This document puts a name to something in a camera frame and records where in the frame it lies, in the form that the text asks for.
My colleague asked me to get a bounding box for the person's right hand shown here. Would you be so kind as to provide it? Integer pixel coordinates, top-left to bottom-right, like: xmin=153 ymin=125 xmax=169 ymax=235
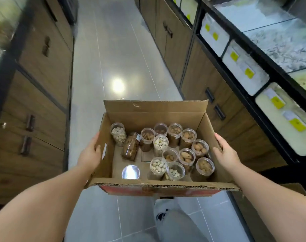
xmin=212 ymin=133 xmax=242 ymax=175

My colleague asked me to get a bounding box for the person's left hand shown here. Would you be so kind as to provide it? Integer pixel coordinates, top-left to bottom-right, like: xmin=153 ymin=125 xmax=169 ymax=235
xmin=77 ymin=132 xmax=102 ymax=175

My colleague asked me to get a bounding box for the brown cardboard box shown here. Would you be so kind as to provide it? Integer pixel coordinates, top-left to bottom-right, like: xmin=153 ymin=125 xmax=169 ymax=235
xmin=85 ymin=99 xmax=242 ymax=197

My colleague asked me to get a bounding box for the person's right forearm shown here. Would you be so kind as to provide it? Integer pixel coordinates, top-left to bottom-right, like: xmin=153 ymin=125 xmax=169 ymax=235
xmin=229 ymin=164 xmax=306 ymax=242

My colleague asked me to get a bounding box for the person's left forearm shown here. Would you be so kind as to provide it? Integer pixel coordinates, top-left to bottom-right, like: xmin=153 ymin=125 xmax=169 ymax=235
xmin=0 ymin=162 xmax=93 ymax=242

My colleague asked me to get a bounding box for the cluster of clear nut jars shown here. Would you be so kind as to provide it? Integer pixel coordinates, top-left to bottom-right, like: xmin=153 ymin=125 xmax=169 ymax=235
xmin=110 ymin=122 xmax=215 ymax=182

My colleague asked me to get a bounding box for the clear bin of pale-yellow grain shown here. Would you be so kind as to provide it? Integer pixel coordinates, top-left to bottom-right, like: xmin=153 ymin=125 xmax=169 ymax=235
xmin=255 ymin=82 xmax=306 ymax=157
xmin=180 ymin=0 xmax=199 ymax=25

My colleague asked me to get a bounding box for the row of yellow label tags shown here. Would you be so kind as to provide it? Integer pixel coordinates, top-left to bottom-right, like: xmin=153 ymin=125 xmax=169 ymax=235
xmin=186 ymin=13 xmax=306 ymax=132

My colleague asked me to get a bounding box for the person's grey trouser leg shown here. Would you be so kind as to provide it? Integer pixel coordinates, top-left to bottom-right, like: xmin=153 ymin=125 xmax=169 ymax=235
xmin=153 ymin=197 xmax=207 ymax=242

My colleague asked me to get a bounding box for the clear bin of white grain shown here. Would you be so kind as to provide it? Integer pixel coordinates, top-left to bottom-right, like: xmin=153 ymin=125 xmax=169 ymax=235
xmin=200 ymin=13 xmax=230 ymax=57
xmin=222 ymin=40 xmax=270 ymax=96

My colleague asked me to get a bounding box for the glass-topped compartment of yellowish grain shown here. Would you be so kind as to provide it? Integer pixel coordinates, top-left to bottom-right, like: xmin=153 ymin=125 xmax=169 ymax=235
xmin=289 ymin=66 xmax=306 ymax=98

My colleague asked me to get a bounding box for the glass-topped compartment of speckled grain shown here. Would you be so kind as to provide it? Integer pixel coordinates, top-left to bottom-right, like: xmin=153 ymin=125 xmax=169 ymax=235
xmin=243 ymin=18 xmax=306 ymax=72

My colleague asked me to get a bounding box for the glass-topped compartment of white rice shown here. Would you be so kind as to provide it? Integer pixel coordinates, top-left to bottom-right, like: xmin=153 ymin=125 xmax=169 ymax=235
xmin=214 ymin=0 xmax=296 ymax=32

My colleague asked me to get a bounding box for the brown cabinet handle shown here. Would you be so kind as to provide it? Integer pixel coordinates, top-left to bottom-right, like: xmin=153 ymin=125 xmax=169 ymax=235
xmin=26 ymin=114 xmax=35 ymax=132
xmin=20 ymin=136 xmax=32 ymax=156

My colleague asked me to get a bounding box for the wooden cabinet with brown handles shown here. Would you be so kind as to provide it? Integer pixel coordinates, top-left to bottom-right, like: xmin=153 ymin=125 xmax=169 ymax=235
xmin=0 ymin=0 xmax=76 ymax=205

